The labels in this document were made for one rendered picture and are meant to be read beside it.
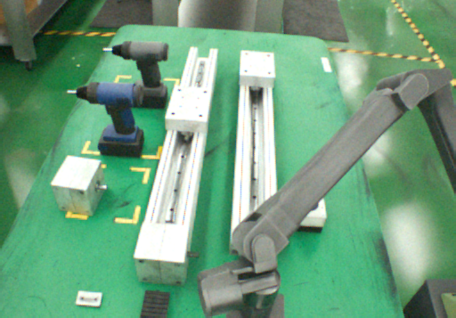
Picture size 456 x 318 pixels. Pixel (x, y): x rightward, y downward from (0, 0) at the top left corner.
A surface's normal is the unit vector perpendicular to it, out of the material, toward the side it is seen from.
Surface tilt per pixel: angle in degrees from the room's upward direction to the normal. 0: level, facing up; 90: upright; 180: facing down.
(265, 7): 90
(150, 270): 90
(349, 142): 45
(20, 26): 90
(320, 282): 0
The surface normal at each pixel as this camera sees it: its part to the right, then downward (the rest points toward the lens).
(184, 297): 0.06, -0.75
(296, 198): 0.30, -0.15
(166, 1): -0.05, 0.66
